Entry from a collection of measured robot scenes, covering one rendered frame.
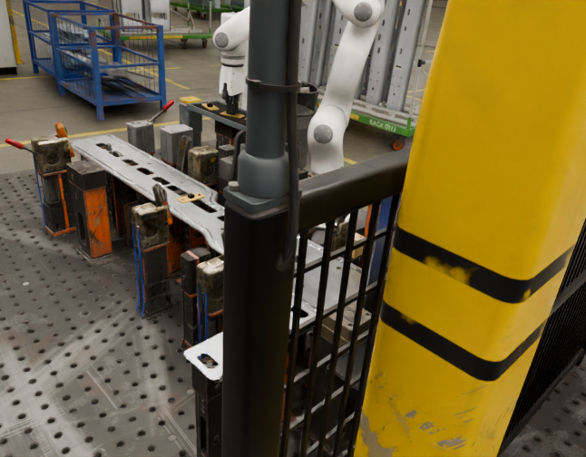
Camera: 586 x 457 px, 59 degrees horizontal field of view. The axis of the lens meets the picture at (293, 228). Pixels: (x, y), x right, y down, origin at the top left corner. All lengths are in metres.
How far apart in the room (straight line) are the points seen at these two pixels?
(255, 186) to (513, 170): 0.15
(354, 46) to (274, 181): 1.48
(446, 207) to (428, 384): 0.14
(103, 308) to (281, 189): 1.43
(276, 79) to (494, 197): 0.15
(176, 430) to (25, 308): 0.67
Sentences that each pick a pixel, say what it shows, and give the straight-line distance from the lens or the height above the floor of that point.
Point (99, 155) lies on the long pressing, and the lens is 1.99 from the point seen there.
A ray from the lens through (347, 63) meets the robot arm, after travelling 1.73.
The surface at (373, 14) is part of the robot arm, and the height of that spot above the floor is 1.55.
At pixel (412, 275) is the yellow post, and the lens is 0.38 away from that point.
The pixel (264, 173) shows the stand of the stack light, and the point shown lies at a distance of 0.28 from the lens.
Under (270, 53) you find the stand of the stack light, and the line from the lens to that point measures 0.26.
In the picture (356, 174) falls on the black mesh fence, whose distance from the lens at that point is 0.35.
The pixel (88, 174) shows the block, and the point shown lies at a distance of 1.76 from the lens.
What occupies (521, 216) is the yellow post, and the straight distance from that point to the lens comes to 0.33.
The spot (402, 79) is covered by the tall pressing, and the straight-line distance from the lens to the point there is 5.75.
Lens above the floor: 1.67
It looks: 27 degrees down
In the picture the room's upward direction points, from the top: 5 degrees clockwise
